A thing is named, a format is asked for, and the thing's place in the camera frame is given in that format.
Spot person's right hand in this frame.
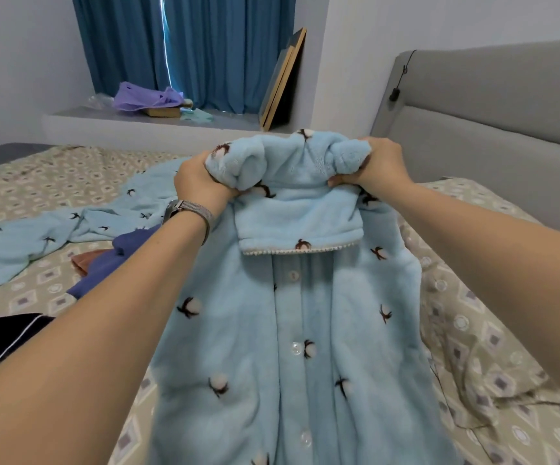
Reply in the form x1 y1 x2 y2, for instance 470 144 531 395
327 136 417 204

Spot person's left hand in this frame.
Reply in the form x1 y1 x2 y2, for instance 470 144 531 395
172 150 242 221

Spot purple-blue garment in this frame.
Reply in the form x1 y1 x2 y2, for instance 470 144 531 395
67 227 160 301

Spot rust brown garment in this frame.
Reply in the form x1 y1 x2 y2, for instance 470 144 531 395
69 249 115 277

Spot bed with patterned beige sheet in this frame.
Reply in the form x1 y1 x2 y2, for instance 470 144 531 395
0 38 560 465

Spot light blue fleece pajama pants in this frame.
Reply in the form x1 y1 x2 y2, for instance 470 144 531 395
0 158 189 304

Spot light blue fleece garment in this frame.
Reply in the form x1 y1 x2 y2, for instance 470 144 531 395
146 129 465 465

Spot person's left forearm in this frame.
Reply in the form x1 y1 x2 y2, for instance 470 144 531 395
0 212 211 465

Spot person's right forearm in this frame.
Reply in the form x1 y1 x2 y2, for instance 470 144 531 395
396 183 560 417

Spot grey band wristwatch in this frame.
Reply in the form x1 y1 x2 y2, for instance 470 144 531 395
162 198 215 246

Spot teal small item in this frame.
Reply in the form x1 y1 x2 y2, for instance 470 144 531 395
179 106 217 126

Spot purple cloth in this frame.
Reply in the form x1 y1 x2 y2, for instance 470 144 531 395
111 81 188 114

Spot leaning wooden picture frames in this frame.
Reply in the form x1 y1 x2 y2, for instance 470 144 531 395
259 26 310 132

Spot clear plastic bag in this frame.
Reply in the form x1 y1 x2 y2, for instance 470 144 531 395
86 92 117 112

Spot grey upholstered headboard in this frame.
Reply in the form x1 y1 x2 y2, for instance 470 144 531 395
371 38 560 241

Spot blue curtain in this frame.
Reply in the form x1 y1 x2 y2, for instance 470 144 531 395
71 0 299 114

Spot patterned beige pillow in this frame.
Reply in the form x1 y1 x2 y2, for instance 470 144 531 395
396 177 560 465

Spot black cable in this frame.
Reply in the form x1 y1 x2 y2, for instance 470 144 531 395
387 50 417 103

